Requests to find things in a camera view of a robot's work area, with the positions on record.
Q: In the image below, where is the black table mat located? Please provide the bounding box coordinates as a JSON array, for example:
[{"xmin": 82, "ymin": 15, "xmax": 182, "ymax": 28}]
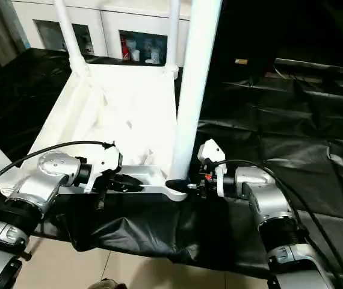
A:
[{"xmin": 0, "ymin": 48, "xmax": 343, "ymax": 281}]

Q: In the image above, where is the white glass-door cabinet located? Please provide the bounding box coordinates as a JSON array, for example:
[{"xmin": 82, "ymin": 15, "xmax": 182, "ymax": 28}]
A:
[{"xmin": 10, "ymin": 0, "xmax": 193, "ymax": 67}]

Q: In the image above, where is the white plastic table top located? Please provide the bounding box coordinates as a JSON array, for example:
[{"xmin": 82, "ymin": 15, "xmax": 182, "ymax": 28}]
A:
[{"xmin": 0, "ymin": 62, "xmax": 197, "ymax": 200}]

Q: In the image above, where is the long black bar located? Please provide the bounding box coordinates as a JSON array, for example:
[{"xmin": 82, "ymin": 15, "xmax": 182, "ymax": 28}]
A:
[{"xmin": 275, "ymin": 57, "xmax": 343, "ymax": 73}]

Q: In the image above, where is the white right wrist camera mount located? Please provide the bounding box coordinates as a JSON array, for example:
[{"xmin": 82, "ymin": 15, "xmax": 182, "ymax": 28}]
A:
[{"xmin": 197, "ymin": 139, "xmax": 227, "ymax": 198}]

